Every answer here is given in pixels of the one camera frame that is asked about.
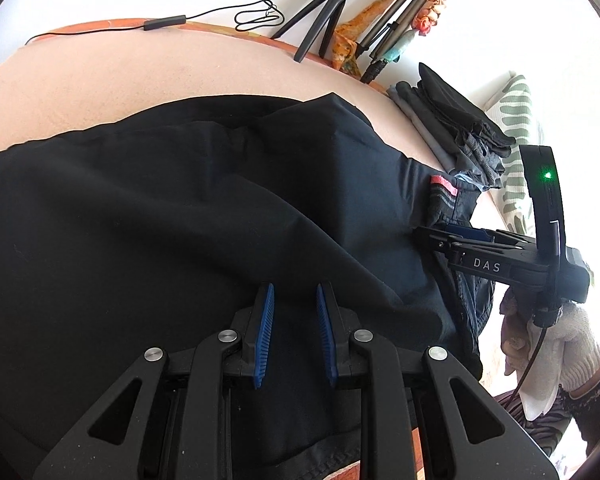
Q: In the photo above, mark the person's right hand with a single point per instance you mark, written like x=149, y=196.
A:
x=575, y=340

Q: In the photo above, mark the white pillow with green pattern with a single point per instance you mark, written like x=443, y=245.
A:
x=515, y=120

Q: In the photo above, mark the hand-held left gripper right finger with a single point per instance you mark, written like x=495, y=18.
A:
x=326, y=330

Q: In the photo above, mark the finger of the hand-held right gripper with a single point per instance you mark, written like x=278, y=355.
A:
x=480, y=235
x=435, y=240

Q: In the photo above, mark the black pants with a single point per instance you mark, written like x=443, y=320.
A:
x=180, y=210

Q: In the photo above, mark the stack of folded dark clothes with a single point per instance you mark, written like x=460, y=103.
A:
x=460, y=110

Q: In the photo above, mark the person's striped clothing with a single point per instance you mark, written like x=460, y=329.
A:
x=545, y=435

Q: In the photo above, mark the grey metal tube frame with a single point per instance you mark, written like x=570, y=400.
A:
x=395, y=25

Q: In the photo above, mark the black tripod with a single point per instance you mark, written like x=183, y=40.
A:
x=325, y=15

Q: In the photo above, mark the orange tie-dye scarf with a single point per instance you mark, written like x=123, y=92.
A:
x=347, y=40

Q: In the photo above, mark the person's right forearm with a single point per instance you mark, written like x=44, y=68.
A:
x=597, y=400

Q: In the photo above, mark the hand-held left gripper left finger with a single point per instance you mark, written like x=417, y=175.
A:
x=264, y=330

